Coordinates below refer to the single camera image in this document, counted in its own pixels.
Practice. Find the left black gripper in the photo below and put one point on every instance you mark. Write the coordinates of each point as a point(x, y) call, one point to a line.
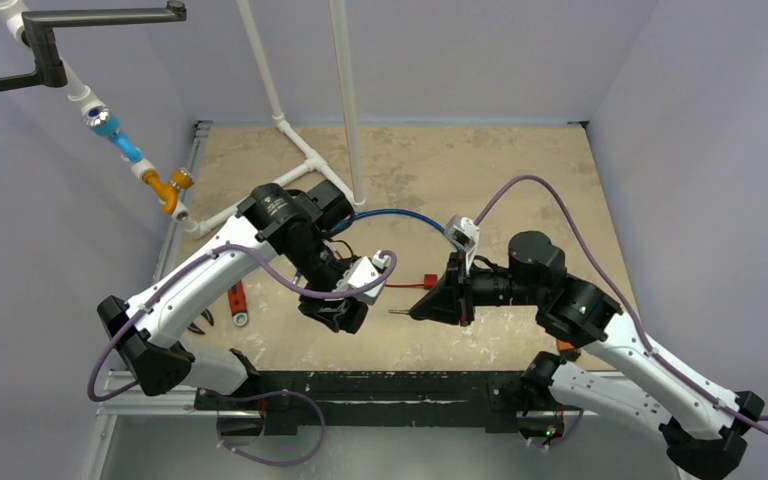
point(328, 310)

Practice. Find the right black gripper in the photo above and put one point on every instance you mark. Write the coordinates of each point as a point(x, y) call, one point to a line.
point(459, 291)

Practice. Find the blue cable lock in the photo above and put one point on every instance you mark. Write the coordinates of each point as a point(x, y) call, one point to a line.
point(404, 213)

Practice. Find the red cable lock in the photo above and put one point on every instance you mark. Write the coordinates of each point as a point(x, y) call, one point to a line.
point(417, 283)

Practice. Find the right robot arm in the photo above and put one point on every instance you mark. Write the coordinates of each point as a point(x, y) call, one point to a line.
point(701, 424)

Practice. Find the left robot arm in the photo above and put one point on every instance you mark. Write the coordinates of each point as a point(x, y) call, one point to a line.
point(146, 330)

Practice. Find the orange pipe valve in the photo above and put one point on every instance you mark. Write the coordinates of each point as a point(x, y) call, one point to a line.
point(168, 192)

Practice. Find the blue pipe valve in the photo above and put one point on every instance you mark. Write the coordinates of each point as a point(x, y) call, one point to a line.
point(104, 123)

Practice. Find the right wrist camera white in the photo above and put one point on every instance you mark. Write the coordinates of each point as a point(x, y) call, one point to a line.
point(464, 234)

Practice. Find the red handled wrench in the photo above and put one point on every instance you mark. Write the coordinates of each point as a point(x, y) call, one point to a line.
point(238, 305)

